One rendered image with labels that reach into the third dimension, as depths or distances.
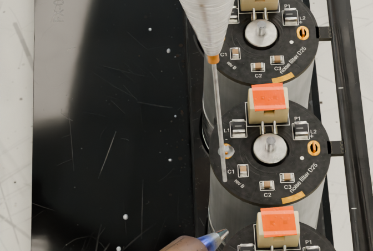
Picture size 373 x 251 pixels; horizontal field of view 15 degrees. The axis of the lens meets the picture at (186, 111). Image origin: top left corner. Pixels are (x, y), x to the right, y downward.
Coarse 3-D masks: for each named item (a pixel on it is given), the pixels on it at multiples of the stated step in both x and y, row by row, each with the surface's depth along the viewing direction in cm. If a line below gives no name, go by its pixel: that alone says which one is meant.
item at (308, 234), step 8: (304, 224) 28; (240, 232) 28; (248, 232) 28; (304, 232) 28; (312, 232) 28; (232, 240) 28; (240, 240) 28; (248, 240) 28; (256, 240) 28; (304, 240) 28; (312, 240) 28; (320, 240) 28; (328, 240) 28; (224, 248) 28; (232, 248) 28; (240, 248) 28; (248, 248) 28; (256, 248) 28; (264, 248) 28; (280, 248) 28; (288, 248) 28; (296, 248) 28; (304, 248) 28; (312, 248) 28; (320, 248) 28; (328, 248) 28
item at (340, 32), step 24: (336, 0) 31; (336, 24) 31; (336, 48) 30; (336, 72) 30; (360, 96) 30; (360, 120) 29; (336, 144) 29; (360, 144) 29; (360, 168) 29; (360, 192) 29; (360, 216) 28; (360, 240) 28
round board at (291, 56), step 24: (288, 0) 31; (240, 24) 31; (288, 24) 31; (312, 24) 31; (240, 48) 30; (288, 48) 30; (312, 48) 30; (240, 72) 30; (264, 72) 30; (288, 72) 30
